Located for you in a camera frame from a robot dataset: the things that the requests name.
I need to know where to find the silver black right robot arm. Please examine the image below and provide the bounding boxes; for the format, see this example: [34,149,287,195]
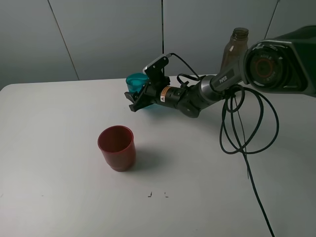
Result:
[125,26,316,118]

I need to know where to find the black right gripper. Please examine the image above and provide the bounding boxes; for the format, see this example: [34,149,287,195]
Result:
[124,83,184,112]

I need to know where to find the smoky transparent water bottle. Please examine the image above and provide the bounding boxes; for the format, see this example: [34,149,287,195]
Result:
[220,27,249,71]

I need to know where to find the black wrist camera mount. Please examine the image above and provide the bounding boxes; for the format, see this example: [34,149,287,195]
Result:
[143,53,171,90]

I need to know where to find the black looping robot cable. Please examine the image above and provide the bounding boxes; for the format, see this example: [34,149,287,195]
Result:
[166,52,279,237]

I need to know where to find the red plastic cup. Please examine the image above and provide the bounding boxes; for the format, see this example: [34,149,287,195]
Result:
[97,125,136,172]

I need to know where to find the teal translucent plastic cup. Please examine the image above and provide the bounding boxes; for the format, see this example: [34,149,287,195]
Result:
[125,73,151,92]

